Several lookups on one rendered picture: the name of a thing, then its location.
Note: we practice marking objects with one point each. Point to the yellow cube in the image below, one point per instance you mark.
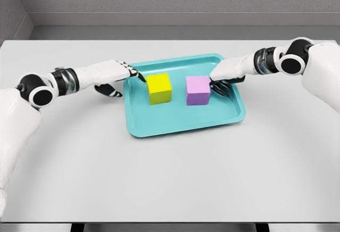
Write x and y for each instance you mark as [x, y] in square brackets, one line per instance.
[159, 90]

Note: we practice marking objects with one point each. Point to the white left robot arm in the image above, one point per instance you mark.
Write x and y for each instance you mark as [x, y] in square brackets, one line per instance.
[16, 125]

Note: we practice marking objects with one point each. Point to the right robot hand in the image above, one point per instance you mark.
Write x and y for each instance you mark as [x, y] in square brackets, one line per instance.
[228, 68]

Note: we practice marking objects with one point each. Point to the pink cube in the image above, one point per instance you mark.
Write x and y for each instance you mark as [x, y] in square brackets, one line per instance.
[197, 91]

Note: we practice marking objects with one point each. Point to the teal rectangular tray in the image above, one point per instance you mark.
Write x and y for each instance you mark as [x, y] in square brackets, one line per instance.
[186, 115]

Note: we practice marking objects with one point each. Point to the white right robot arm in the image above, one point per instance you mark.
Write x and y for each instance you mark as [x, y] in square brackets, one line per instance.
[321, 70]

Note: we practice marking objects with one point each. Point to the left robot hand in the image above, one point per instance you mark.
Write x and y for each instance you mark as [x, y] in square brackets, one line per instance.
[112, 71]

